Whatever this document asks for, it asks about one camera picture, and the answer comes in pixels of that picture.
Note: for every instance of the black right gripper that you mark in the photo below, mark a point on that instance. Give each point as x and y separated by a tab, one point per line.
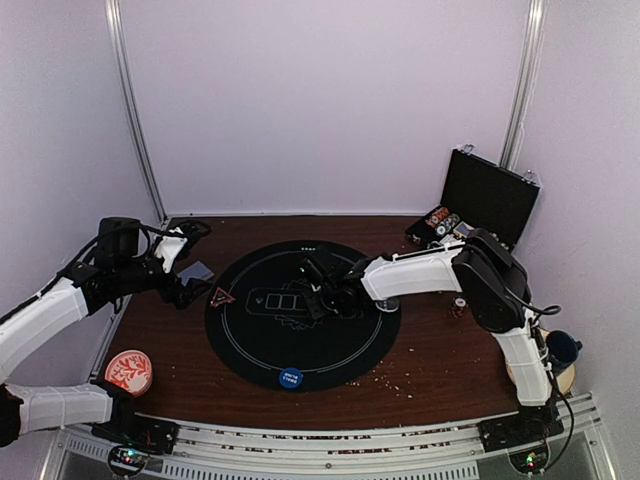
313	310

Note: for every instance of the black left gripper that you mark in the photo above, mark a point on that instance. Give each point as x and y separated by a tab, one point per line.
185	294

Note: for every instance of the red triangular all-in marker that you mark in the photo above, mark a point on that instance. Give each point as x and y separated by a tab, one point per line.
220	297

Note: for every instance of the clear round dealer button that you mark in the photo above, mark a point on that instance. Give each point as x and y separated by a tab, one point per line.
390	305

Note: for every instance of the blue small blind button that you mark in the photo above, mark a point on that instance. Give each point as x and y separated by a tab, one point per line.
290	378

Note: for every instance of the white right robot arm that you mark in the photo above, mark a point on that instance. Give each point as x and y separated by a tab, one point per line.
490	280

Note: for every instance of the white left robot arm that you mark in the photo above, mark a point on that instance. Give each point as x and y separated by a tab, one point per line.
76	292

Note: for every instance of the blue patterned card deck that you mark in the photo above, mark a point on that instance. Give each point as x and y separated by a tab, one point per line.
198	271

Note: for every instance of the round black poker mat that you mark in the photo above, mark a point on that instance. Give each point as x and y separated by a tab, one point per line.
268	328

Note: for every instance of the red white patterned cup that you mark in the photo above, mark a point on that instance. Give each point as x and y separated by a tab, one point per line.
130	370

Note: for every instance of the brown poker chip stack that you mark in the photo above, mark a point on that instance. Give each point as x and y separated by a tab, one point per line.
458	307

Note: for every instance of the green chip row in case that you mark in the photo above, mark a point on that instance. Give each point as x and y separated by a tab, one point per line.
447	224

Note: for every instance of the red chip row in case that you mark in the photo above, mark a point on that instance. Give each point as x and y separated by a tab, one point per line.
437	216

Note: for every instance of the card deck in case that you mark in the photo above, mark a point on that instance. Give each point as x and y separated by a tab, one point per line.
462	230

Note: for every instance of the black poker chip case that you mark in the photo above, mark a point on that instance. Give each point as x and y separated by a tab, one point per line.
484	195

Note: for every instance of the dark blue mug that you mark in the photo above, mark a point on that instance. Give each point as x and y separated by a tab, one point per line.
563	350

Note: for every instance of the round wooden coaster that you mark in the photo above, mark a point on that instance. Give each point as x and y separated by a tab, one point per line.
566	380

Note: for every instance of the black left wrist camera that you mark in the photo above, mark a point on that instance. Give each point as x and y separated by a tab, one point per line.
117	241

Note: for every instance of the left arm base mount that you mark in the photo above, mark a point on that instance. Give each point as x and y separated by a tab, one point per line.
136	438

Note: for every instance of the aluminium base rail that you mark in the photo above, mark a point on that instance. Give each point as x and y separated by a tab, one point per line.
452	450

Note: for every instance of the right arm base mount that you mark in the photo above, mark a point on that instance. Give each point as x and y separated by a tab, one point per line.
524	436

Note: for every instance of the aluminium frame post right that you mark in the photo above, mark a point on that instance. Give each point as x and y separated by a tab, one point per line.
525	83

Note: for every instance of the aluminium frame post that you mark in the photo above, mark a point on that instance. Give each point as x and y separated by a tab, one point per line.
525	83
116	32

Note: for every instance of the aluminium frame post left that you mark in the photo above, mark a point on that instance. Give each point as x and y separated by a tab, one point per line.
116	32

